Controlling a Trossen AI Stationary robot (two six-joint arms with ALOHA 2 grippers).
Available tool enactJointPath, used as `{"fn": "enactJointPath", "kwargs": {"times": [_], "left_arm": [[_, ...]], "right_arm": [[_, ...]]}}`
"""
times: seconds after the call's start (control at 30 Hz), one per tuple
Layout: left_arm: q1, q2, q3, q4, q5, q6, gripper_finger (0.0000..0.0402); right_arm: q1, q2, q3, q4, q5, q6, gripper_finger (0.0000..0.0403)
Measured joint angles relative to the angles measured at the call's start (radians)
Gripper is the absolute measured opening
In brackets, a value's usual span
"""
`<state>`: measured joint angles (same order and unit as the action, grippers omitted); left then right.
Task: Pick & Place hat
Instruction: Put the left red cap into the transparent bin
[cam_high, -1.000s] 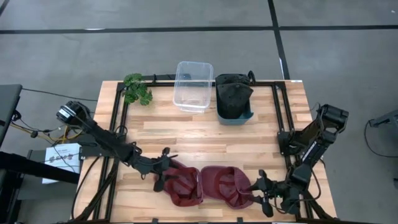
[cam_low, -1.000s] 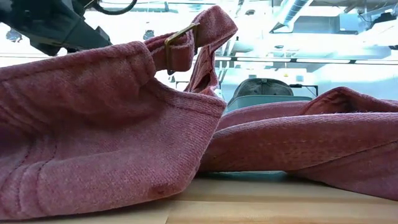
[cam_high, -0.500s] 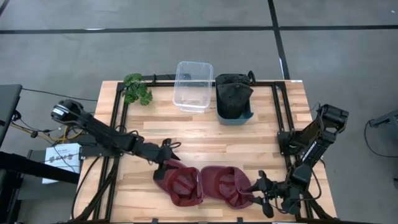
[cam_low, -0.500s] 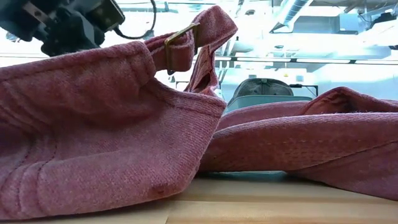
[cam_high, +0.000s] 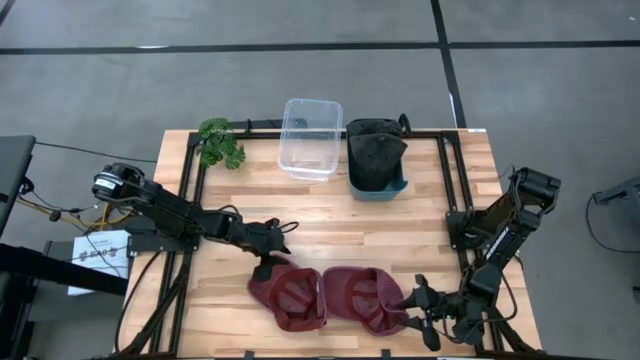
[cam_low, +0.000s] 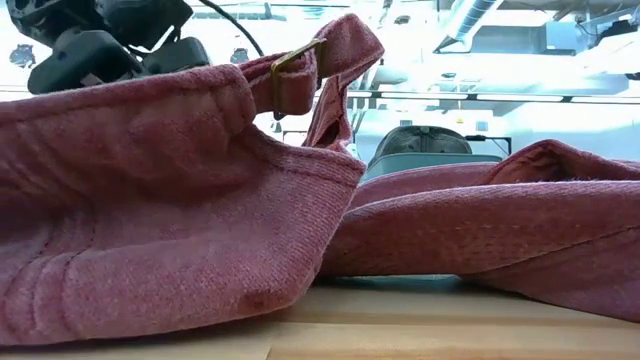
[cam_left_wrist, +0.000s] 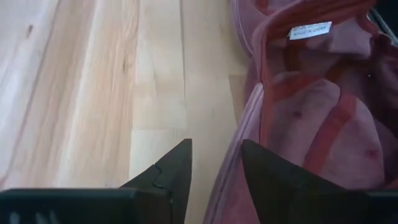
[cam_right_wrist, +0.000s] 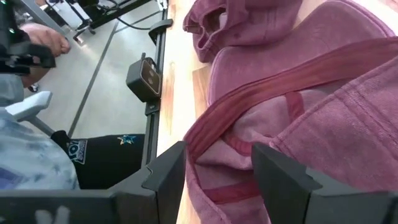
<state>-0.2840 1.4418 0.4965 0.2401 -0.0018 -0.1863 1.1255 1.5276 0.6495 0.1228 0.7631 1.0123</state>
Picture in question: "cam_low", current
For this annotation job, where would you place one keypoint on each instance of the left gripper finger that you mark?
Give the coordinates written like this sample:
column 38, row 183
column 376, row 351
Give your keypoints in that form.
column 177, row 54
column 80, row 60

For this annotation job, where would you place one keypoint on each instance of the red baseball cap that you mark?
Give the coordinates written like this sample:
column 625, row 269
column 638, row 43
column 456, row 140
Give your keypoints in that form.
column 150, row 210

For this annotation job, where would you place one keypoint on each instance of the black baseball cap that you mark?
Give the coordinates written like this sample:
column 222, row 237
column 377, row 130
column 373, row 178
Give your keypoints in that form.
column 420, row 140

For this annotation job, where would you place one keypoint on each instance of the dark hanging ceiling object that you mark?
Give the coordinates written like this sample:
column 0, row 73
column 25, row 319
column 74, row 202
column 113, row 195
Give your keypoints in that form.
column 22, row 56

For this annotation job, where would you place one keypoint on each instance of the black ceiling dome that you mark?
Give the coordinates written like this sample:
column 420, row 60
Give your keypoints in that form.
column 240, row 55

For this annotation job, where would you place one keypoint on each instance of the dark ceiling fixture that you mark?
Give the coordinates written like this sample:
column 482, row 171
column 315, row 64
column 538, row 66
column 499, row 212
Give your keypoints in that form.
column 402, row 20

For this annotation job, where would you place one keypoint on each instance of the grey-blue plastic bin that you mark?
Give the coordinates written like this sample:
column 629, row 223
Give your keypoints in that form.
column 430, row 162

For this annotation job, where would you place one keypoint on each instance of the grey wall box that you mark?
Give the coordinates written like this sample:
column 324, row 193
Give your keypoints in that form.
column 481, row 126
column 406, row 123

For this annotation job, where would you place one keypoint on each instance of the black rectangular stand frame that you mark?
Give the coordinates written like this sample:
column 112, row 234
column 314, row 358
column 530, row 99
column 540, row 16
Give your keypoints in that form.
column 475, row 138

